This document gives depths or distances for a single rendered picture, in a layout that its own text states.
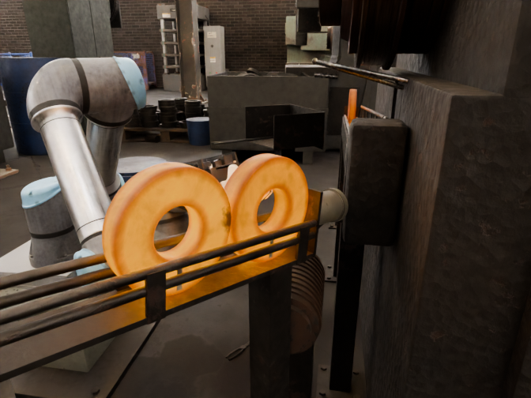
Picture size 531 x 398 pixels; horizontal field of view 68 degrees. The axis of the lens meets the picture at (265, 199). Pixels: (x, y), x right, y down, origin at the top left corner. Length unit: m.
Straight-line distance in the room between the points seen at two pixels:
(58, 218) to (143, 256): 0.79
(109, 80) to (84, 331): 0.60
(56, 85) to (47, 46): 3.58
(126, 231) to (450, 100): 0.40
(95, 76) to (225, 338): 0.93
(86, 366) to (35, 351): 0.94
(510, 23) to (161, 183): 0.43
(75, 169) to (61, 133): 0.08
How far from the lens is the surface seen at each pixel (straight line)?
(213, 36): 10.65
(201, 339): 1.44
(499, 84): 0.55
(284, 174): 0.56
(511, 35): 0.55
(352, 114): 2.00
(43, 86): 0.89
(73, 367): 1.40
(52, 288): 0.47
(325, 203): 0.65
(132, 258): 0.44
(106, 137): 1.04
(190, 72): 8.00
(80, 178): 0.80
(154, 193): 0.43
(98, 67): 0.93
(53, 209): 1.22
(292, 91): 3.38
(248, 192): 0.51
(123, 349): 1.43
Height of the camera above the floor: 0.92
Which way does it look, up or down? 20 degrees down
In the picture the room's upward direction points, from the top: straight up
